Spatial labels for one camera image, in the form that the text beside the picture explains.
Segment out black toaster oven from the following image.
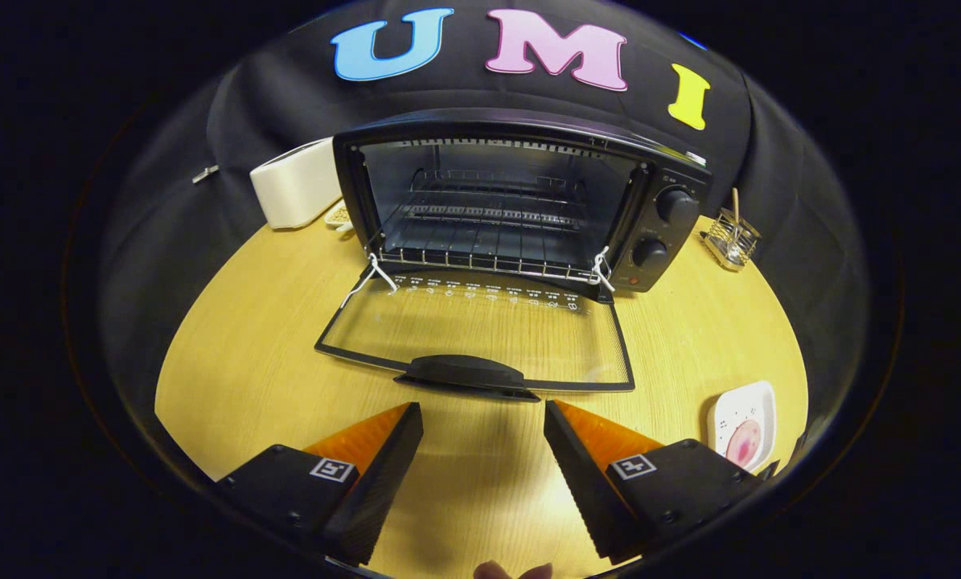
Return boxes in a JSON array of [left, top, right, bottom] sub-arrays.
[[314, 109, 714, 403]]

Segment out white bread toaster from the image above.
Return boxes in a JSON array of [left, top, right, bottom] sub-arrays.
[[249, 137, 344, 230]]

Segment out black backdrop cloth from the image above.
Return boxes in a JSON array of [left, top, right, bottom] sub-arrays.
[[98, 0, 871, 435]]

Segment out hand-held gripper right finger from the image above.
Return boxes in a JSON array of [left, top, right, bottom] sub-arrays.
[[543, 399, 770, 565]]

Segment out metal wire oven rack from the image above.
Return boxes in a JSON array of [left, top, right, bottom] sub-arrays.
[[376, 165, 610, 284]]

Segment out white rectangular dish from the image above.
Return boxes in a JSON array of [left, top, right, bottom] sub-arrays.
[[707, 380, 778, 474]]

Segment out metal wire holder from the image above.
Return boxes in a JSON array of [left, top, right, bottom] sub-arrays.
[[699, 187, 762, 272]]

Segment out white cord loop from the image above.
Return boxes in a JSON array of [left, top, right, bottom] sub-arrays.
[[339, 252, 400, 310], [591, 245, 616, 294]]

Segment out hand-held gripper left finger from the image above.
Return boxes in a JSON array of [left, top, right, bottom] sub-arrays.
[[213, 402, 425, 567]]

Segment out pink ham slice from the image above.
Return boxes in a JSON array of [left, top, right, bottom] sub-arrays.
[[725, 420, 762, 467]]

